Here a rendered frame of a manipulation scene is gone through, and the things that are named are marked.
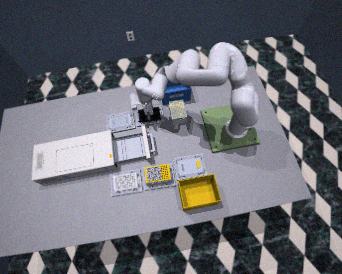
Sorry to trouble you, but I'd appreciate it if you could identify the yellow open tray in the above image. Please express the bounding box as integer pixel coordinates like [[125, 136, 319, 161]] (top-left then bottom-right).
[[178, 174, 221, 211]]

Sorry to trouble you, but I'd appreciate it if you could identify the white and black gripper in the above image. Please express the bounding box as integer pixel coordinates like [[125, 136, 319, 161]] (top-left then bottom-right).
[[142, 101, 154, 122]]

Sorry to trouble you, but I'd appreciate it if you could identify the black multiwell plate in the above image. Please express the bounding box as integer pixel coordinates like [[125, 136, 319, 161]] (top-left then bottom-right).
[[138, 107, 161, 123]]

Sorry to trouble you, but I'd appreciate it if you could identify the blue plastic bin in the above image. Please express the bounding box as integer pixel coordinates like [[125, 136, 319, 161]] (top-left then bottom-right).
[[162, 81, 191, 105]]

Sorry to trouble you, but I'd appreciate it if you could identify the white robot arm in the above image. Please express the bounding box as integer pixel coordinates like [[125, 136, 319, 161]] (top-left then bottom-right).
[[130, 42, 259, 139]]

